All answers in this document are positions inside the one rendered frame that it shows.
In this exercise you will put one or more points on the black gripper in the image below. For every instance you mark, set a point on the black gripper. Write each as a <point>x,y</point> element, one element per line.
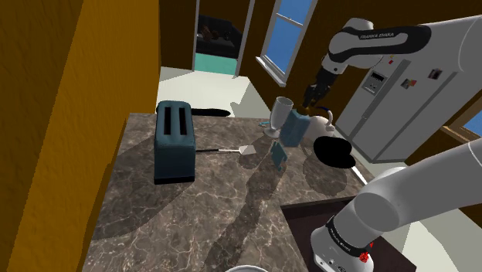
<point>320,87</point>

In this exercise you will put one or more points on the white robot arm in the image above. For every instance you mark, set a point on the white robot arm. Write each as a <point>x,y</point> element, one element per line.
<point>380,203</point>

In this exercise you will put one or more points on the clear stemmed glass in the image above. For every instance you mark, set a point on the clear stemmed glass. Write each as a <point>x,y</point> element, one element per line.
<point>279,113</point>

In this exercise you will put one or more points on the blue box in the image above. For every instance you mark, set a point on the blue box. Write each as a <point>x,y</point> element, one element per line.
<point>293,130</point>

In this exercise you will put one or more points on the white-framed window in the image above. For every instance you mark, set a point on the white-framed window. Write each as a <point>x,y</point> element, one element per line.
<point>288,36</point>

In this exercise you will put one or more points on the black pan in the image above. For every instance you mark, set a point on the black pan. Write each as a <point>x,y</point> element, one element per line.
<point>333,152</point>

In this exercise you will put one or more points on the grey refrigerator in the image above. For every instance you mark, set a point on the grey refrigerator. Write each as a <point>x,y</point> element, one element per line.
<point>406,113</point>

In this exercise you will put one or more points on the open doorway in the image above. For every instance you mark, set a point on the open doorway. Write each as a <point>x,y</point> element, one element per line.
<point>218,41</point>

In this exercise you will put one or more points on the black elongated object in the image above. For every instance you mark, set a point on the black elongated object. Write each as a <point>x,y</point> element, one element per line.
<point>211,112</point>

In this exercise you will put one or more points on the dark robot stand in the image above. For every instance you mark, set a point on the dark robot stand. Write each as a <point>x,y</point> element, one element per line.
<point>305,218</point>

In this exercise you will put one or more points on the wooden-framed window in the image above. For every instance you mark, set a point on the wooden-framed window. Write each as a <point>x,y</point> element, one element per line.
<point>469,130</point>

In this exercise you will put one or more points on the dark teal toaster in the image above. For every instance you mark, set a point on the dark teal toaster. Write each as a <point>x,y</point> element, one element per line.
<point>174,150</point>

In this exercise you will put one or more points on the white bowl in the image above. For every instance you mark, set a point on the white bowl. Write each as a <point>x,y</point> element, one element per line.
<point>246,269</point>

